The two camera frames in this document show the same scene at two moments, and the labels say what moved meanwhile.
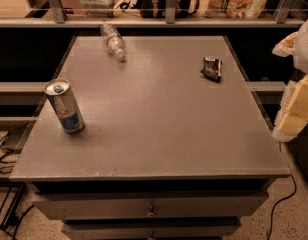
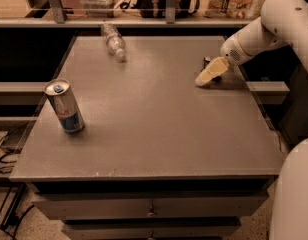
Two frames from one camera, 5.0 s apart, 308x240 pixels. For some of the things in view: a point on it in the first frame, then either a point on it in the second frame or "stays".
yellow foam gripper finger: x=296 y=109 to x=215 y=68
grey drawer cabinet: x=167 y=144 stays
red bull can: x=62 y=97 stays
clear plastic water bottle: x=115 y=43 stays
